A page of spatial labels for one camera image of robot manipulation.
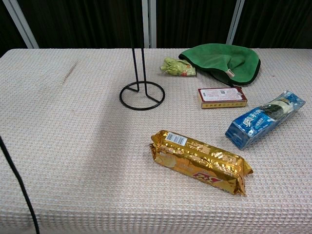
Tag light green snack packet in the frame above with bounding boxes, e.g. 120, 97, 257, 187
160, 57, 197, 78

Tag gold foil cracker pack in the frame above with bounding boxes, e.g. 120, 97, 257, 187
149, 130, 254, 196

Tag red flat carton box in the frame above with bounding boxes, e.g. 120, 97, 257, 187
197, 87, 248, 110

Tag green microfibre cloth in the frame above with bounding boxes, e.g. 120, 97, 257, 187
178, 43, 261, 88

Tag beige waffle tablecloth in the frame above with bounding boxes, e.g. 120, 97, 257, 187
0, 48, 312, 234

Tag blue cookie pack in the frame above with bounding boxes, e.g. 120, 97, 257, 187
224, 90, 307, 151

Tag black curtain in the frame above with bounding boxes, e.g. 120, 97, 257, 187
0, 0, 312, 49

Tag black wire roll holder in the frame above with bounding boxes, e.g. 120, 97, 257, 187
119, 36, 166, 111

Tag white frame post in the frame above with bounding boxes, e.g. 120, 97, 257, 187
226, 0, 245, 46
1, 0, 39, 49
142, 0, 157, 49

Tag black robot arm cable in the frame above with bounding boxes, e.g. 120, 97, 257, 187
0, 136, 40, 234

